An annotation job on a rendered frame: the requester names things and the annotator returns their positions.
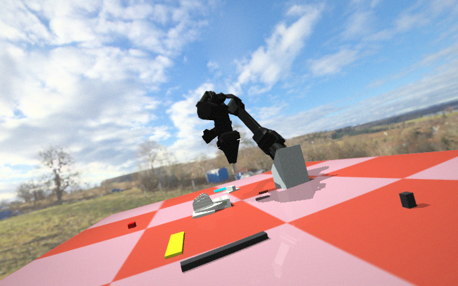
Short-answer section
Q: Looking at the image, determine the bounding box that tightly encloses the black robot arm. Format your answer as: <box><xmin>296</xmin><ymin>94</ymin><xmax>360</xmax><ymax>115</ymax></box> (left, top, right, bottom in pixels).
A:
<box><xmin>195</xmin><ymin>91</ymin><xmax>287</xmax><ymax>160</ymax></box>

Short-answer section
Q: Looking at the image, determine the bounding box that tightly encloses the yellow flat block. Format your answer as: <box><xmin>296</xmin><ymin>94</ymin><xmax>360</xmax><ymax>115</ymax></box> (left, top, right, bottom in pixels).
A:
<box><xmin>165</xmin><ymin>231</ymin><xmax>185</xmax><ymax>259</ymax></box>

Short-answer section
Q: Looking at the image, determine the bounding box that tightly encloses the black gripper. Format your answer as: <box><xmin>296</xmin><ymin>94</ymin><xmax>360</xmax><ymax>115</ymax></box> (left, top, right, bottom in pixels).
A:
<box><xmin>215</xmin><ymin>118</ymin><xmax>240</xmax><ymax>164</ymax></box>

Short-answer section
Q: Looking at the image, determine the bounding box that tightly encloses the dark grey long flat bar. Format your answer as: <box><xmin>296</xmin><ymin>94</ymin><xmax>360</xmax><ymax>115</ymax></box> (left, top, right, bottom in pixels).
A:
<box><xmin>180</xmin><ymin>231</ymin><xmax>268</xmax><ymax>272</ymax></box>

